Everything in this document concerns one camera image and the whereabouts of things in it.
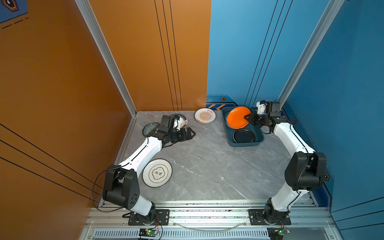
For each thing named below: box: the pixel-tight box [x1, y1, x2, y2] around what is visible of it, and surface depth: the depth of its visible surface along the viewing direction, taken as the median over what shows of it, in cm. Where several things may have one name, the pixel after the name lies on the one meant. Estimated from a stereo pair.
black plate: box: [232, 129, 256, 144], surface depth 104 cm
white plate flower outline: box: [142, 158, 173, 188], surface depth 89 cm
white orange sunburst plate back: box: [194, 108, 217, 124], surface depth 119 cm
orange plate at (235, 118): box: [227, 106, 251, 129], surface depth 96 cm
